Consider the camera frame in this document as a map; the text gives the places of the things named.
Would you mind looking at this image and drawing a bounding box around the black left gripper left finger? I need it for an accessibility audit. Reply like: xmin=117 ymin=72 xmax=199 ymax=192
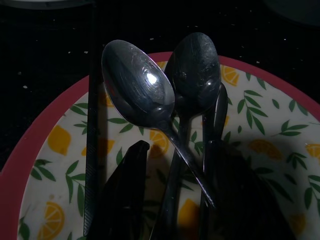
xmin=97 ymin=139 xmax=151 ymax=240

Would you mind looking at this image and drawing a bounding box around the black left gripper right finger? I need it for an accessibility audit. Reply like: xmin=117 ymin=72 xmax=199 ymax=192
xmin=207 ymin=141 xmax=296 ymax=240

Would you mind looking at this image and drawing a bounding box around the shiny steel spoon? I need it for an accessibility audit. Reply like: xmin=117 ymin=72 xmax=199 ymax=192
xmin=101 ymin=39 xmax=217 ymax=208

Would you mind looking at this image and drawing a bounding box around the dark scratched steel spoon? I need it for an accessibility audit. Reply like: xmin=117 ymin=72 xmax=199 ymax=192
xmin=149 ymin=31 xmax=223 ymax=240

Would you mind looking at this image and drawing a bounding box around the black chopstick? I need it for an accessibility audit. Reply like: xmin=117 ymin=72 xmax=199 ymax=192
xmin=83 ymin=9 xmax=105 ymax=237

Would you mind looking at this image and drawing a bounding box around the lemon print plate red rim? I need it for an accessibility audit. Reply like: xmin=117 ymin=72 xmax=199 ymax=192
xmin=0 ymin=51 xmax=320 ymax=240

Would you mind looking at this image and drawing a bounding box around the slim dark cutlery handle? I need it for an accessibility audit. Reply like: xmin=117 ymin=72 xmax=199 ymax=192
xmin=198 ymin=83 xmax=230 ymax=240

